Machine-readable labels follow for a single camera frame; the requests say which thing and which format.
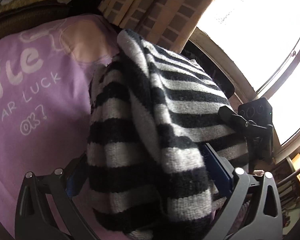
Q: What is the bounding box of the purple printed blanket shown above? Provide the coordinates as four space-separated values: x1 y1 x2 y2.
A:
0 14 123 240

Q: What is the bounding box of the black cable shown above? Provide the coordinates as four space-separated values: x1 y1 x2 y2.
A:
275 165 300 188

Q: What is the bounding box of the checkered beige curtain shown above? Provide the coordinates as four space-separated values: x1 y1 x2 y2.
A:
99 0 234 55

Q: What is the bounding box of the bright window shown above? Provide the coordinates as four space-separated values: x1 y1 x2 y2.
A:
190 0 300 155

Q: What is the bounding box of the black and grey striped sweater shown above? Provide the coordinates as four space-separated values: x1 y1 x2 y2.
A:
86 28 250 240

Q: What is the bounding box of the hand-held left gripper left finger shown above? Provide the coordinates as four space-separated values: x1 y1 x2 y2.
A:
14 154 100 240

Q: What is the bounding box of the black rounded object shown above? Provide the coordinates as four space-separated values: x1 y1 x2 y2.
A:
182 41 237 99

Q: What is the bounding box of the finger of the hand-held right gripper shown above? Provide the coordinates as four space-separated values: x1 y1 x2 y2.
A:
218 106 256 137

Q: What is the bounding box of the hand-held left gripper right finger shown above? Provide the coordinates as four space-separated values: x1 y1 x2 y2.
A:
202 143 283 240

